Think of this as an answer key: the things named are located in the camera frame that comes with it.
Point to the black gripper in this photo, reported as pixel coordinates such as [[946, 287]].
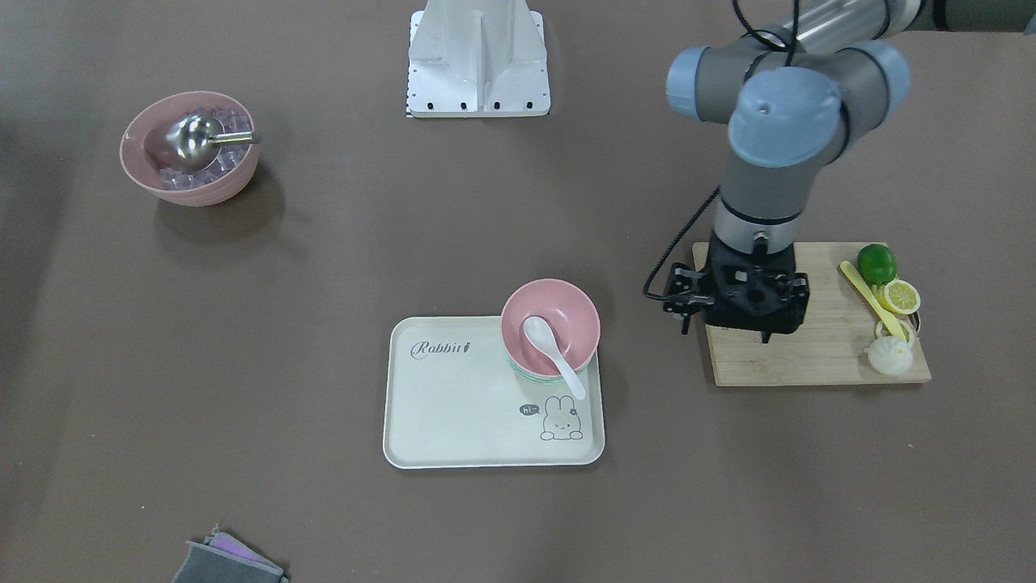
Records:
[[685, 296]]

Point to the small pink bowl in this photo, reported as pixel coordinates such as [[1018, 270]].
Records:
[[568, 311]]

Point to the white ceramic spoon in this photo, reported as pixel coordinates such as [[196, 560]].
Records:
[[541, 336]]

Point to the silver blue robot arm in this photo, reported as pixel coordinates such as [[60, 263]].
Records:
[[794, 95]]

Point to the large pink bowl with ice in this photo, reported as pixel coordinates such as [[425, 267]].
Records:
[[230, 172]]

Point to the wooden cutting board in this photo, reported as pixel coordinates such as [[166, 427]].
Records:
[[829, 347]]

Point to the green lime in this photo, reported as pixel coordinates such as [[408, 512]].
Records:
[[877, 265]]

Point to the lemon slice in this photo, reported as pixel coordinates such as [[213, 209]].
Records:
[[899, 297]]

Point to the cream rabbit tray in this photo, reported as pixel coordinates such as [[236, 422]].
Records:
[[454, 399]]

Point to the grey folded cloth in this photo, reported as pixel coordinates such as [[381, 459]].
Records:
[[221, 557]]

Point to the metal ice scoop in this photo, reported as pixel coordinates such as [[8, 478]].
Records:
[[192, 143]]

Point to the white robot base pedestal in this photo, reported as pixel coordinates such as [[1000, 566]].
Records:
[[477, 59]]

